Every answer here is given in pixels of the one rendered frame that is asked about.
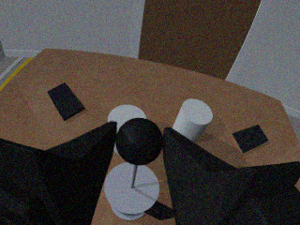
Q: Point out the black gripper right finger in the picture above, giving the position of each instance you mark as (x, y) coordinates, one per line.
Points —
(206, 190)

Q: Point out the coffee press with black knob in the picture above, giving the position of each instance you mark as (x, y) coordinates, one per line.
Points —
(131, 188)

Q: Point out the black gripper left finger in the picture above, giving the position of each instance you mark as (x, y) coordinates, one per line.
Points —
(67, 178)

